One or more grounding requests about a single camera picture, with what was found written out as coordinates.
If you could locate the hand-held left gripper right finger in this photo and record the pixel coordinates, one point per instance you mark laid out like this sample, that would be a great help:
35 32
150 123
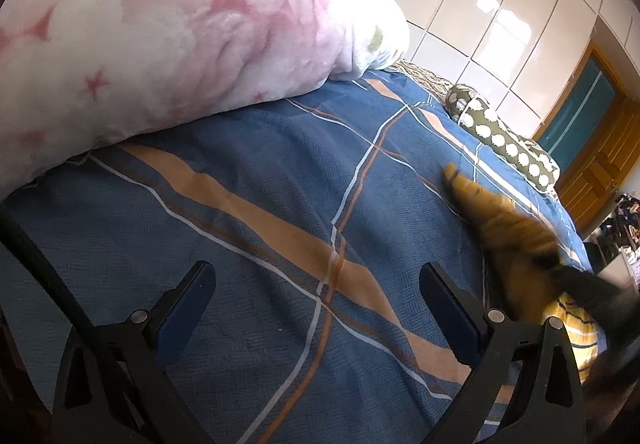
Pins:
450 314

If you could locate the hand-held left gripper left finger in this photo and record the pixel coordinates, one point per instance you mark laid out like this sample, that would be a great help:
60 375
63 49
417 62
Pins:
182 311

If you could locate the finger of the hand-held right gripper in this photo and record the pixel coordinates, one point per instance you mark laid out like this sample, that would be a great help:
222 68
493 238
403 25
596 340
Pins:
595 288

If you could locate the yellow striped knit sweater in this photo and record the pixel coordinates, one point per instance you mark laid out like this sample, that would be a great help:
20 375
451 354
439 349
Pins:
515 244

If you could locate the beige television cabinet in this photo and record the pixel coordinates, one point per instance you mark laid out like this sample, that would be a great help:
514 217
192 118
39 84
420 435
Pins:
620 274

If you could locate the shoe rack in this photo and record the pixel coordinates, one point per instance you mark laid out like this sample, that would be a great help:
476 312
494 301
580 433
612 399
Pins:
622 229

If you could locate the brown wooden door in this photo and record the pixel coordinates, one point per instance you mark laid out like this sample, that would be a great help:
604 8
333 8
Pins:
600 179

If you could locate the blue plaid bed sheet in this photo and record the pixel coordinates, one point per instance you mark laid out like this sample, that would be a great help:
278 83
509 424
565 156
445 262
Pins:
250 204

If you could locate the green pillow with white print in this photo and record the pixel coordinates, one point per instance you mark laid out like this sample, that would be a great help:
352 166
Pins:
505 138

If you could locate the teal glass door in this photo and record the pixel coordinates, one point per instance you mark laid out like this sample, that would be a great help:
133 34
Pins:
580 108

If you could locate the yellow black patterned quilt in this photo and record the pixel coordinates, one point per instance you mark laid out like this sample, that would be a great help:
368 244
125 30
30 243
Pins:
420 76

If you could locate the pink floral fleece blanket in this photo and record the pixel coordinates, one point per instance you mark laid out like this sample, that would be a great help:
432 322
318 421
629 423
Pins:
150 33

